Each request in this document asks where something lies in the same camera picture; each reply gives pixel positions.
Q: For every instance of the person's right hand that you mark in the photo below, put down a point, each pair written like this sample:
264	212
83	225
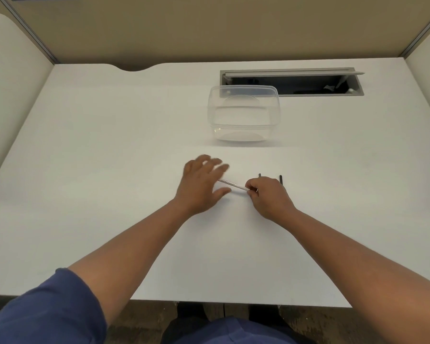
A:
272	202

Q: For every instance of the person's left hand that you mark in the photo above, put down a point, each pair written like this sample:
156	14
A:
197	189

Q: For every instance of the white pen with black cap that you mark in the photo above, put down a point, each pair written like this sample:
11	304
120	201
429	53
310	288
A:
234	184

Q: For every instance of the clear plastic container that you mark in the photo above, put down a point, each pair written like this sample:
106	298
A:
243	114

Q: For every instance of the person's left forearm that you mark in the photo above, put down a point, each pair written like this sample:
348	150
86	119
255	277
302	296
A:
129	261

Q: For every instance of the person's right forearm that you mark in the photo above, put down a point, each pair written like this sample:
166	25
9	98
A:
362	268

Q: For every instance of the person's blue shirt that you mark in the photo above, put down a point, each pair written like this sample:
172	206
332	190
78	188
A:
39	311

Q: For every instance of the tan desk partition panel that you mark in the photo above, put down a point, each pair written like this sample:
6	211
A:
218	28

